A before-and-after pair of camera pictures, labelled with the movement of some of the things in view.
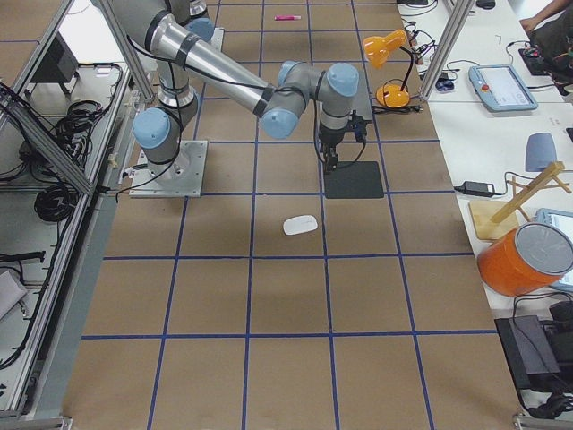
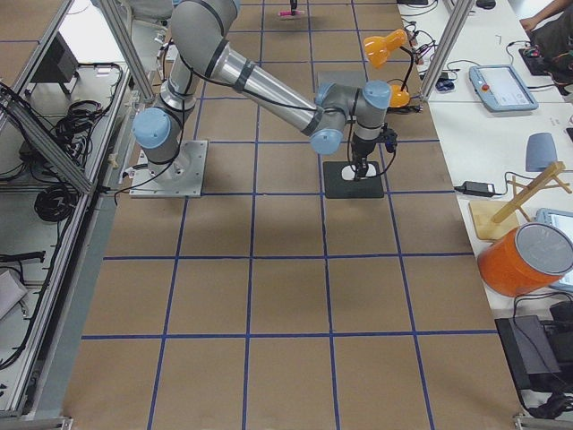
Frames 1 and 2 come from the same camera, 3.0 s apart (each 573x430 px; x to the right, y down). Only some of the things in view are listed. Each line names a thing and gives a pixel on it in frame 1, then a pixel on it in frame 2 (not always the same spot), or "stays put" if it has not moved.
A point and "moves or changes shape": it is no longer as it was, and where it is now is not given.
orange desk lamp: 376,49 stays put
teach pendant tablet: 501,89 stays put
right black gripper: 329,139 -> 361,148
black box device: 528,353 stays put
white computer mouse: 299,224 -> 349,172
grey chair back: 540,151 stays put
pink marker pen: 287,17 moves or changes shape
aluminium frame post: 457,17 stays put
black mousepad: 354,180 stays put
